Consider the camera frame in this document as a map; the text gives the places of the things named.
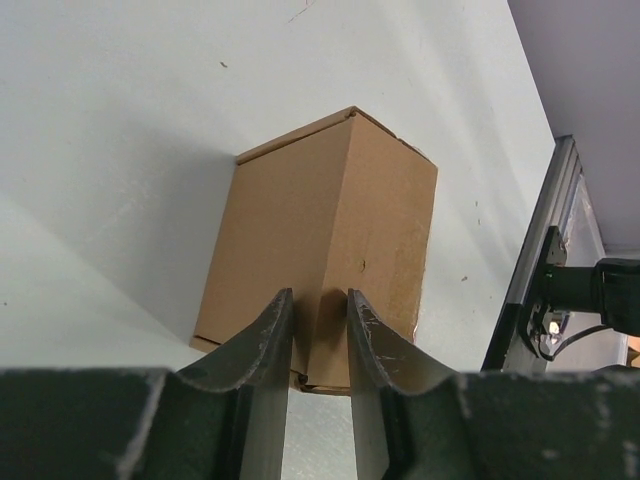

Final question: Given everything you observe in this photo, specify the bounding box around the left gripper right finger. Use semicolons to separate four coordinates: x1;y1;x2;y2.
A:
346;290;639;479

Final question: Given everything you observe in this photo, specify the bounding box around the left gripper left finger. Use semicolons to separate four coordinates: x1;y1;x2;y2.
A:
1;289;294;479

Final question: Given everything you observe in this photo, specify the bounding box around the brown cardboard express box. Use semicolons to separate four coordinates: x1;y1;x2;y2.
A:
191;106;438;396

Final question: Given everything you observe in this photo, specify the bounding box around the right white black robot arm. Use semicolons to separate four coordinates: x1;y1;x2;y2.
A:
517;226;639;362

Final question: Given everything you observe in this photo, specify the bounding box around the right aluminium side rail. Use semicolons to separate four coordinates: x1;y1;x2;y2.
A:
482;136;626;373

